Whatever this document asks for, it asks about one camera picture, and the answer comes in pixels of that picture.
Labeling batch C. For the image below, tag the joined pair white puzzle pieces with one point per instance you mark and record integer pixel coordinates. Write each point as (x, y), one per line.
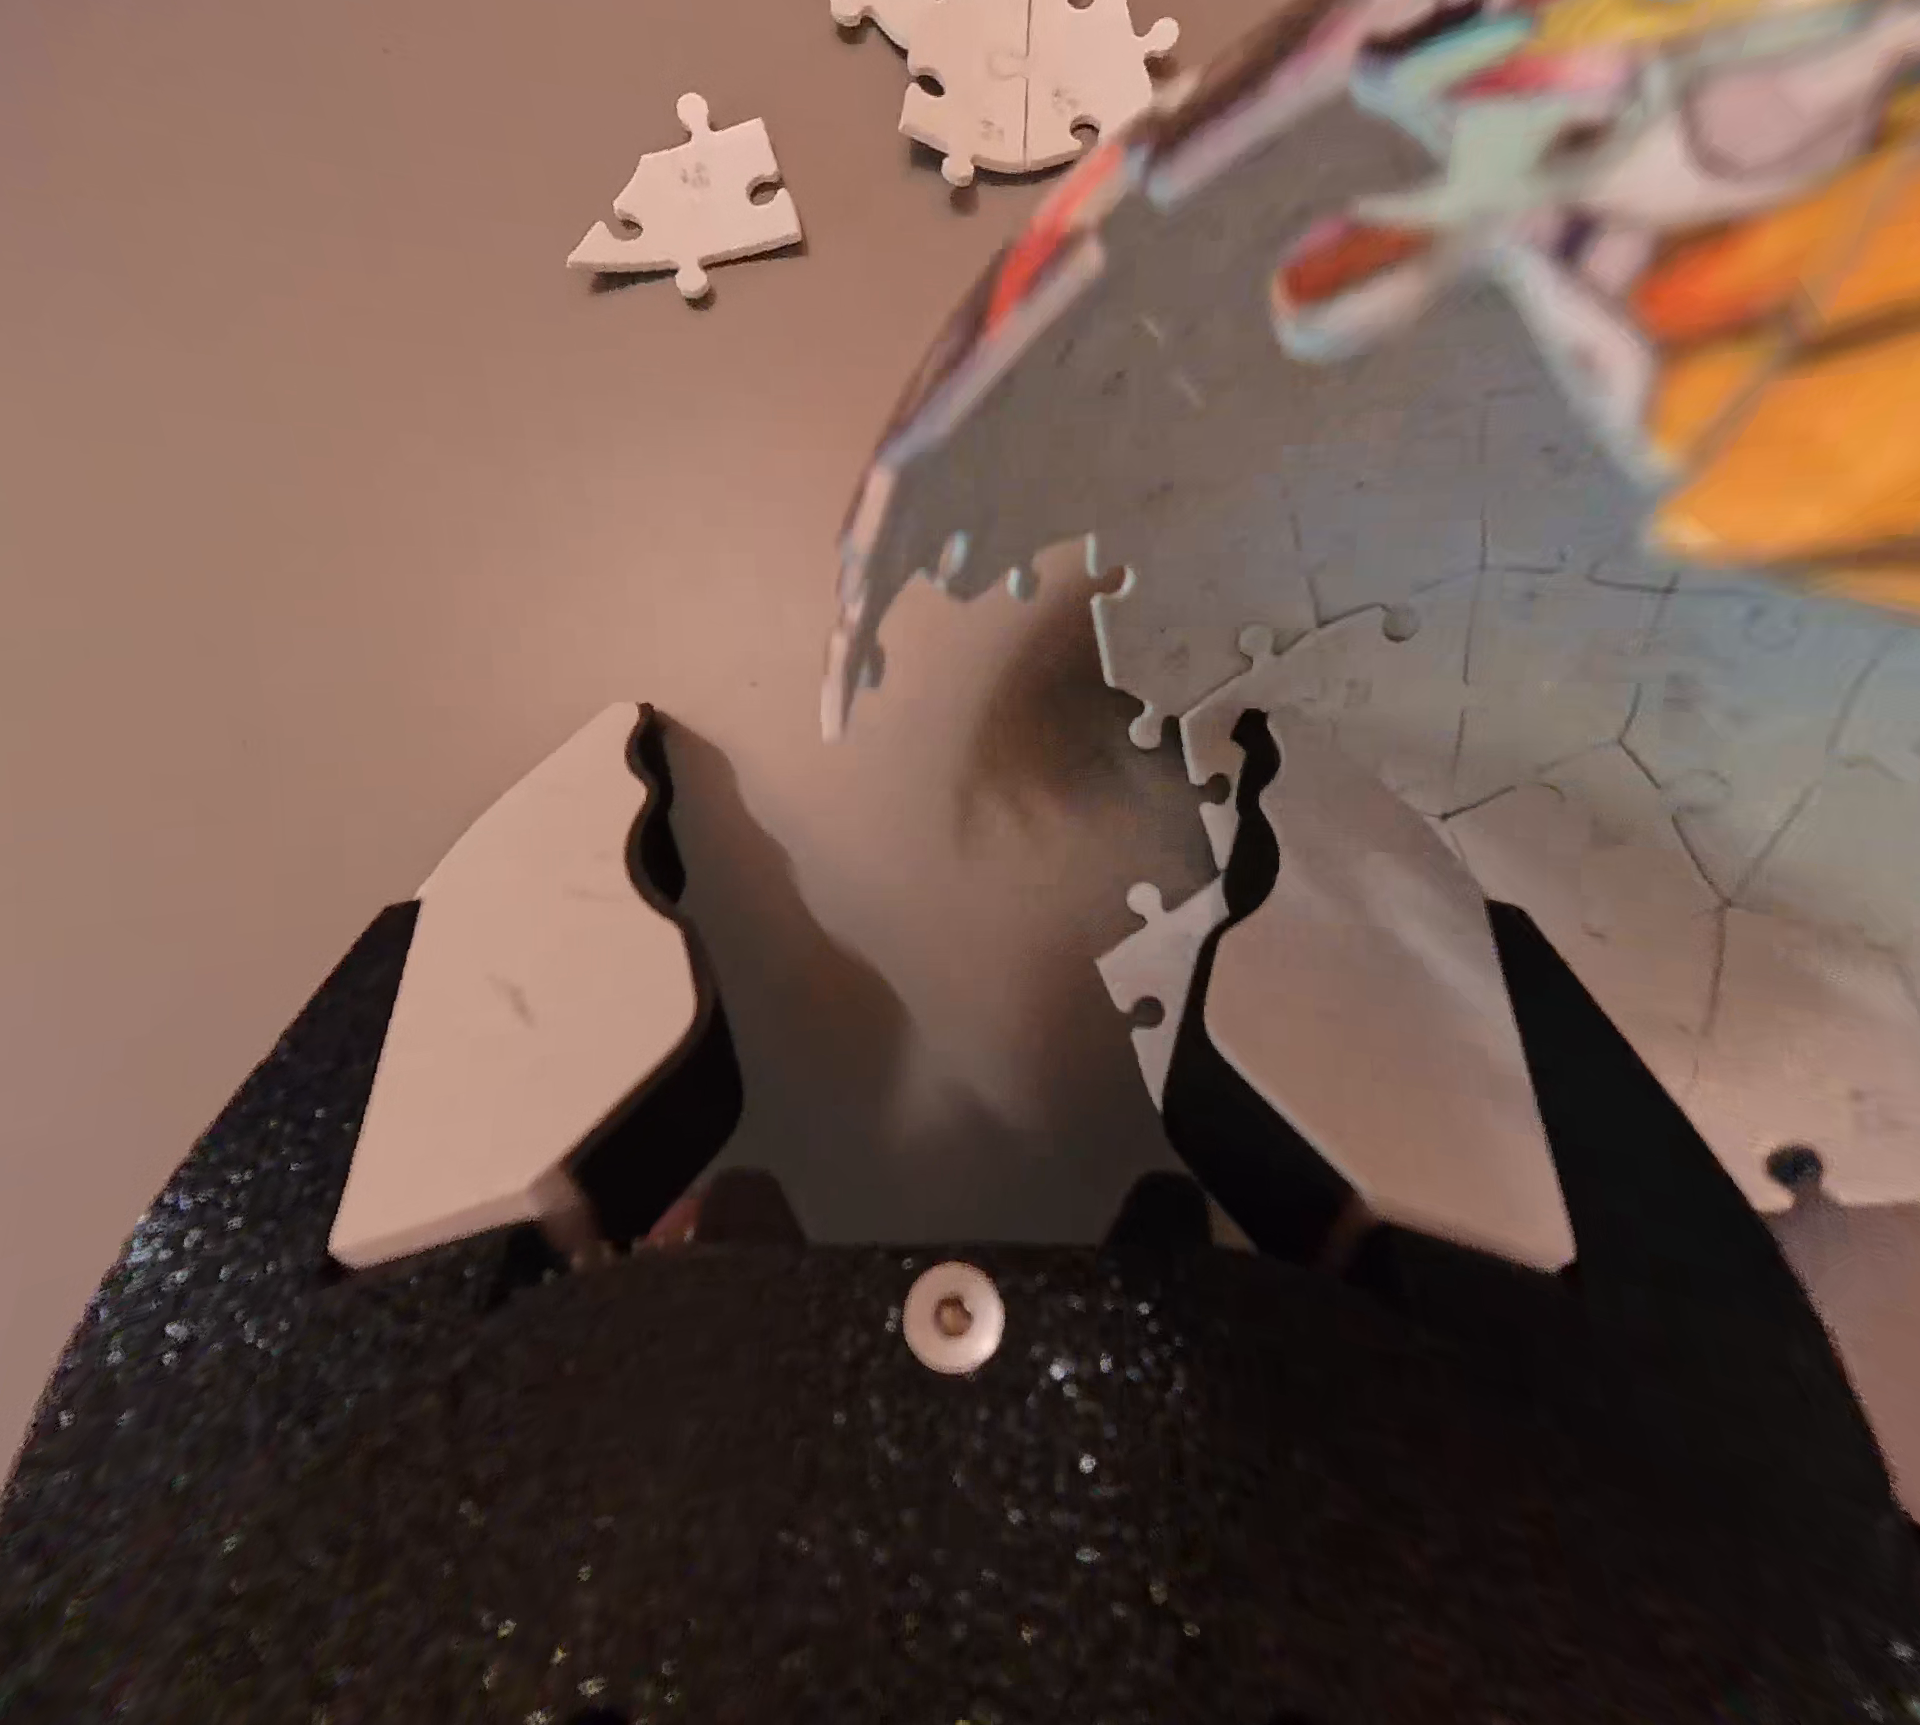
(1020, 75)

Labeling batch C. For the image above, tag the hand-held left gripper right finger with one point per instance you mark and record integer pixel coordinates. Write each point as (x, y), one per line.
(1381, 1051)

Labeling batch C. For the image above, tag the colourful cartoon puzzle ball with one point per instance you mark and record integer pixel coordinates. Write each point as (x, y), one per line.
(1500, 482)

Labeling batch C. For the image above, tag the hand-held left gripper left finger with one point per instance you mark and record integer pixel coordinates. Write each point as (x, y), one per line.
(510, 1006)

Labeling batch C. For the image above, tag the white triangular puzzle piece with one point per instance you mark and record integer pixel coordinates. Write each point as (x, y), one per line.
(704, 196)

